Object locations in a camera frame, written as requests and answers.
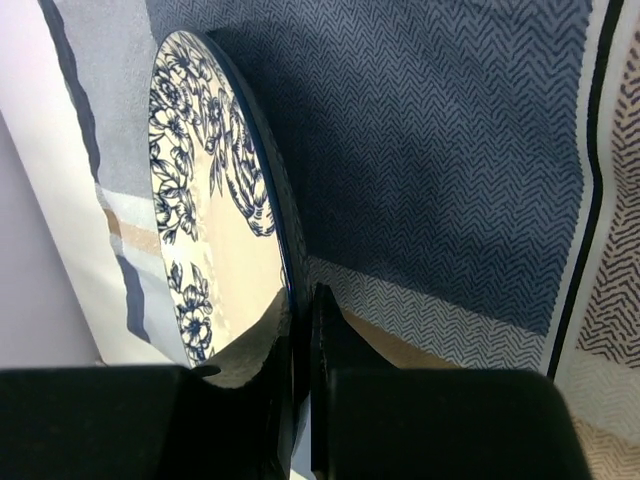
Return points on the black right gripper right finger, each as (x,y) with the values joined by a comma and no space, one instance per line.
(335,344)

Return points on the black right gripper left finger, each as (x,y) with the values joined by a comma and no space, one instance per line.
(246,356)

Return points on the blue floral ceramic plate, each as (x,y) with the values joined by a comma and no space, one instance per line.
(229,229)

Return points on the blue beige patterned cloth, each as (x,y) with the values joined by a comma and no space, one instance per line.
(467,173)

